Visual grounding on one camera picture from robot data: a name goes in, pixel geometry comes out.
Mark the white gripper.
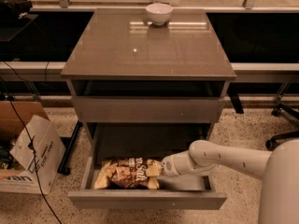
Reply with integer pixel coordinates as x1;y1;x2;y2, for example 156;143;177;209
146;151;192;189

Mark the brown chip bag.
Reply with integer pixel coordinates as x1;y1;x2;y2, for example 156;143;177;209
93;158;161;189

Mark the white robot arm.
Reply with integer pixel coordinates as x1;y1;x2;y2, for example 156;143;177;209
146;139;299;224

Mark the closed grey top drawer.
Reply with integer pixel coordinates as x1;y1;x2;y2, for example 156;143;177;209
72;96;224;123

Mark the grey drawer cabinet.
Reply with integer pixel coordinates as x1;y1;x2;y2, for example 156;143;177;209
60;7;237;142

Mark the black bag on desk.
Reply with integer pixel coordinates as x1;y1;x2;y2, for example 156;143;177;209
0;0;33;24

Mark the black desk leg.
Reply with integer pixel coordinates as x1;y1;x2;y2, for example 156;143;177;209
57;121;82;175

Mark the black office chair base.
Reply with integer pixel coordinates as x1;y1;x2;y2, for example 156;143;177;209
264;104;299;152

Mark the white cardboard box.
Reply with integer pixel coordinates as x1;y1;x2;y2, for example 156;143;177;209
0;101;65;194

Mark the white ceramic bowl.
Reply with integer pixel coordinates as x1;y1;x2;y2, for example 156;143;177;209
146;3;173;25

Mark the black floor cable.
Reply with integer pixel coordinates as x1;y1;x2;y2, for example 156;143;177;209
0;61;64;224

